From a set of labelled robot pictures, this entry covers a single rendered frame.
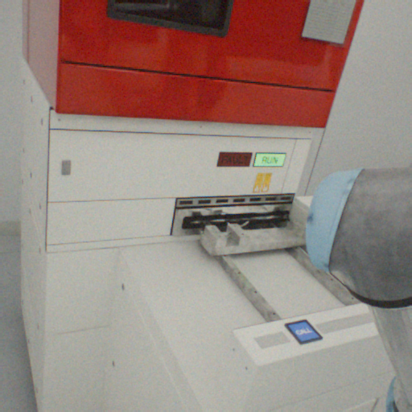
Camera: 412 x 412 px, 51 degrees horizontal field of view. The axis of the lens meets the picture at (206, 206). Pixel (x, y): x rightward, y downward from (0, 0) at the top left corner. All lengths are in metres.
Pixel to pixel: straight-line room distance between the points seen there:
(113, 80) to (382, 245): 0.77
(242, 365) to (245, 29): 0.79
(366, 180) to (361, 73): 3.23
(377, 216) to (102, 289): 1.06
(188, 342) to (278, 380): 0.24
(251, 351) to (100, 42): 0.71
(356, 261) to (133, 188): 0.85
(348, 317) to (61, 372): 0.95
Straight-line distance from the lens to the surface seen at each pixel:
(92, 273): 1.34
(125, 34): 1.05
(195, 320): 1.08
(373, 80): 3.80
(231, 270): 1.25
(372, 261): 0.46
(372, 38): 3.67
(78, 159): 1.15
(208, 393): 0.94
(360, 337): 0.97
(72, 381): 1.62
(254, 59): 1.20
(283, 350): 0.86
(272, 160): 1.40
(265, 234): 1.40
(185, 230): 1.34
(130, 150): 1.17
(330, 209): 0.46
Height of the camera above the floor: 1.51
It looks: 25 degrees down
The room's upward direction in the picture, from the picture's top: 12 degrees clockwise
